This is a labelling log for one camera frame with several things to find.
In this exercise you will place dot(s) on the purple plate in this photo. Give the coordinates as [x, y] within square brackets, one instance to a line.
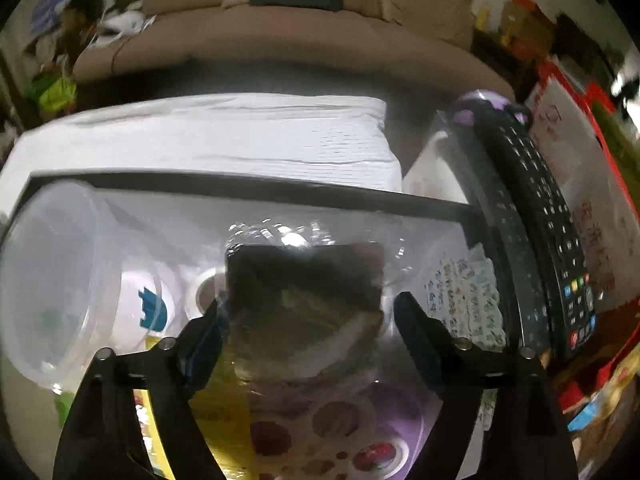
[410, 410]

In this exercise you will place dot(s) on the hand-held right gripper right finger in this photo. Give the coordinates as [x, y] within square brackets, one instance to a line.
[415, 330]

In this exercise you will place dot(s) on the white cloth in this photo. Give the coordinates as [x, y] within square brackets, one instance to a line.
[125, 22]

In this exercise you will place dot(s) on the black remote control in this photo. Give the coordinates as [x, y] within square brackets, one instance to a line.
[550, 240]

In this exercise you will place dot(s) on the stack of blue boxes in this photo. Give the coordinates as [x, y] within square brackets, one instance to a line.
[50, 10]

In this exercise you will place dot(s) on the yellow snack packet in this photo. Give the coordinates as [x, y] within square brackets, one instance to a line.
[220, 425]

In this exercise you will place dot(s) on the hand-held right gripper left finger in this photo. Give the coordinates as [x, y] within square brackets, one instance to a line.
[202, 355]

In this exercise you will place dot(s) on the pile of red candies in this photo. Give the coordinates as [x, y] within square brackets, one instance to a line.
[375, 455]

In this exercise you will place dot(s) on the red printed box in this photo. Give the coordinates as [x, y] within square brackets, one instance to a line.
[600, 200]

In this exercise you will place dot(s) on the white tape roll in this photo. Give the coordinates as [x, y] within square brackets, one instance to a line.
[192, 285]

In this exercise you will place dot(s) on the cardboard boxes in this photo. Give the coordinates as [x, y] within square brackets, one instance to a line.
[525, 25]

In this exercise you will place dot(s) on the purple plastic toy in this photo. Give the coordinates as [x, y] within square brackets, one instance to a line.
[465, 110]

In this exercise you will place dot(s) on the patterned tissue packet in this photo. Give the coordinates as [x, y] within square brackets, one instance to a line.
[465, 300]

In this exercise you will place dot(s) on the dark brown packet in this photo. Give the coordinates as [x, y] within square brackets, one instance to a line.
[300, 285]

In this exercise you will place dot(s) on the brown sofa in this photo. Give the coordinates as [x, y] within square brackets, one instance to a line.
[300, 40]

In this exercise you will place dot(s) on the yellow bottle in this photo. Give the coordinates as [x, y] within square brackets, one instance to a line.
[482, 17]

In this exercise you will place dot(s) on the clear plastic cup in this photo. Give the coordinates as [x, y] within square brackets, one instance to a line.
[60, 260]

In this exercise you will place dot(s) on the green bag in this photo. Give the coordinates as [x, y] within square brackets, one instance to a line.
[55, 92]

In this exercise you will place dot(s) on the black container box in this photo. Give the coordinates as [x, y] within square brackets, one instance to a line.
[250, 185]

